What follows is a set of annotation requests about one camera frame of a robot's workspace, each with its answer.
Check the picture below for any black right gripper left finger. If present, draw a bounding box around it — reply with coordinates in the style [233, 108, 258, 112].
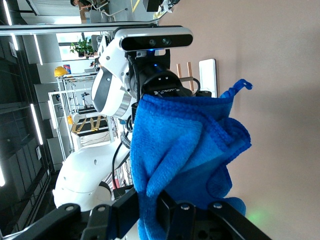
[0, 186, 141, 240]

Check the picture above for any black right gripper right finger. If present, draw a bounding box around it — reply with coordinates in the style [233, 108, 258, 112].
[156, 189, 274, 240]

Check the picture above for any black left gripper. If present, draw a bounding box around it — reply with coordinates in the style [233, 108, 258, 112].
[138, 62, 218, 100]

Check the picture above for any blue microfibre towel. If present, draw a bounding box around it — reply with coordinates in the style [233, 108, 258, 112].
[129, 78, 253, 240]

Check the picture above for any green potted plant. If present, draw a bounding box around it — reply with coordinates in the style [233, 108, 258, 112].
[69, 37, 97, 59]

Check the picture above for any yellow hard hat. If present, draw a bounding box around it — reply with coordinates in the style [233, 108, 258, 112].
[53, 66, 69, 78]

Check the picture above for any silver aluminium beam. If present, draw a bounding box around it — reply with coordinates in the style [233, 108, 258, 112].
[0, 22, 159, 36]

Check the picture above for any person in dark clothes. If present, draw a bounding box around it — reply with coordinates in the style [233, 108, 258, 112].
[69, 0, 95, 9]

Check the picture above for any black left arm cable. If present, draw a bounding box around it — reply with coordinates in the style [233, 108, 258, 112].
[111, 53, 145, 194]

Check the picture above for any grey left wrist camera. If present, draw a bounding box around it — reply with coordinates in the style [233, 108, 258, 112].
[113, 25, 195, 53]

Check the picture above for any white shelf frame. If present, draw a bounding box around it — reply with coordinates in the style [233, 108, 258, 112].
[47, 74, 100, 154]

